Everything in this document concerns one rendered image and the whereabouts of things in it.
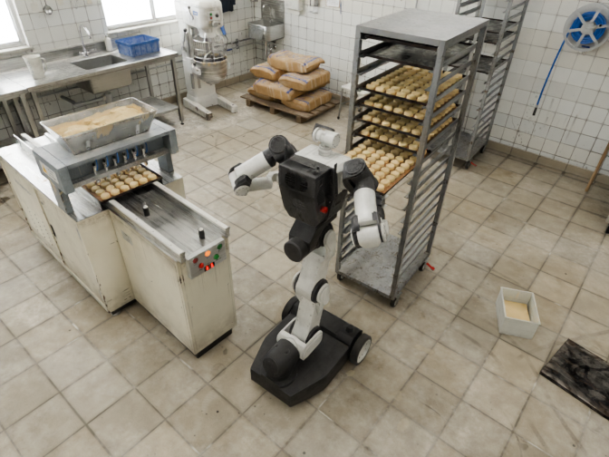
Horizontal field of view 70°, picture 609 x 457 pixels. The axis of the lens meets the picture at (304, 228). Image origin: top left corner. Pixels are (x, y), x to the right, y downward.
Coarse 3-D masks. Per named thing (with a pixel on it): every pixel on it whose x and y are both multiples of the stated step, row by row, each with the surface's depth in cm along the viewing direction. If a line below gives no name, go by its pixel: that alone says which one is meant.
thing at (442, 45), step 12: (444, 48) 202; (432, 84) 213; (432, 96) 216; (432, 108) 220; (420, 144) 232; (420, 156) 236; (420, 168) 241; (408, 204) 255; (408, 216) 260; (408, 228) 266; (396, 264) 283; (396, 276) 288; (396, 288) 297
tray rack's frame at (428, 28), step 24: (384, 24) 224; (408, 24) 226; (432, 24) 227; (456, 24) 228; (480, 24) 233; (480, 48) 249; (456, 144) 285; (432, 240) 332; (360, 264) 327; (384, 264) 328; (384, 288) 307
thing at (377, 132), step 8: (448, 120) 273; (368, 128) 261; (376, 128) 264; (440, 128) 264; (376, 136) 253; (384, 136) 252; (392, 136) 257; (400, 136) 252; (408, 136) 254; (432, 136) 257; (400, 144) 245; (408, 144) 248; (416, 144) 244
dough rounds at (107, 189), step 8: (144, 168) 281; (112, 176) 271; (120, 176) 273; (128, 176) 272; (136, 176) 272; (144, 176) 275; (152, 176) 272; (88, 184) 263; (96, 184) 267; (104, 184) 263; (112, 184) 267; (120, 184) 264; (128, 184) 268; (136, 184) 265; (96, 192) 256; (104, 192) 258; (112, 192) 256; (120, 192) 260
